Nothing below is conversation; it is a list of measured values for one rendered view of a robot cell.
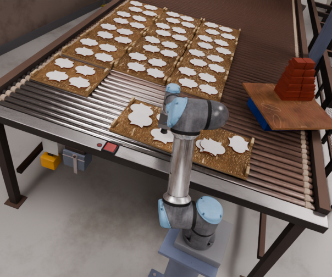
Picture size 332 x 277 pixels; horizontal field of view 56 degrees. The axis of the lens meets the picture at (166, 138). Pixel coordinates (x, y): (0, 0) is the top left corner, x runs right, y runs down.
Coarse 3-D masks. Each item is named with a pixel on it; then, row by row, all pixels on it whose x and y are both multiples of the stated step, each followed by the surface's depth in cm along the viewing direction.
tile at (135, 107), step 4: (132, 104) 200; (136, 104) 201; (140, 104) 202; (132, 108) 197; (136, 108) 198; (140, 108) 199; (144, 108) 199; (148, 108) 200; (132, 112) 194; (136, 112) 195; (144, 112) 196; (148, 112) 197; (152, 112) 198
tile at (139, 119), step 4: (140, 112) 194; (128, 116) 190; (132, 116) 191; (136, 116) 191; (140, 116) 192; (144, 116) 192; (148, 116) 192; (132, 120) 188; (136, 120) 189; (140, 120) 189; (144, 120) 189; (148, 120) 190; (132, 124) 187; (136, 124) 186; (140, 124) 187; (144, 124) 187; (148, 124) 188
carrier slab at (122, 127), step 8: (128, 104) 201; (144, 104) 204; (128, 112) 195; (160, 112) 201; (120, 120) 188; (128, 120) 189; (152, 120) 193; (112, 128) 182; (120, 128) 183; (128, 128) 184; (136, 128) 186; (144, 128) 187; (152, 128) 188; (128, 136) 180; (136, 136) 180; (144, 136) 181; (152, 144) 178; (160, 144) 179; (168, 144) 180
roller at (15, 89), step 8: (8, 88) 196; (16, 88) 197; (32, 96) 195; (40, 96) 195; (56, 104) 193; (64, 104) 193; (80, 112) 191; (88, 112) 191; (104, 120) 190; (112, 120) 190; (256, 168) 180; (272, 176) 179; (280, 176) 179; (288, 176) 180; (296, 184) 178; (304, 184) 177
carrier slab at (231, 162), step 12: (204, 132) 193; (216, 132) 195; (228, 132) 197; (228, 144) 189; (204, 156) 178; (216, 156) 179; (228, 156) 181; (240, 156) 183; (216, 168) 173; (228, 168) 174; (240, 168) 175
